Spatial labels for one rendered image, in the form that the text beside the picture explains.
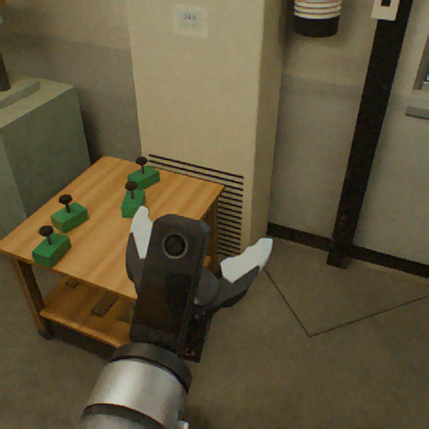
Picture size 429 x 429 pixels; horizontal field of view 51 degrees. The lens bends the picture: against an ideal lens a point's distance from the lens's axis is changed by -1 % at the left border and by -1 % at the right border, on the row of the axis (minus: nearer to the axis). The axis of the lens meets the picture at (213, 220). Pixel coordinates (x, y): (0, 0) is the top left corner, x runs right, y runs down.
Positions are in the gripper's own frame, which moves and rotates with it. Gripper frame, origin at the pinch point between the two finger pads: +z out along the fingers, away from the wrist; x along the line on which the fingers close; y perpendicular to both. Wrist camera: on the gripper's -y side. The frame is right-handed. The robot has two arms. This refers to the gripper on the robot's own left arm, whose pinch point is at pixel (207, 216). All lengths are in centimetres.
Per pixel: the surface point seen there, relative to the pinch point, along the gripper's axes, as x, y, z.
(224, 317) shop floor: 3, 124, 85
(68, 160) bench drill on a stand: -91, 99, 133
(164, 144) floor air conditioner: -40, 69, 120
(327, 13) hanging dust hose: 11, 7, 122
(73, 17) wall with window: -99, 40, 161
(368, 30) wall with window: 27, 13, 136
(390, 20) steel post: 31, 6, 126
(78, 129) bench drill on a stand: -91, 87, 143
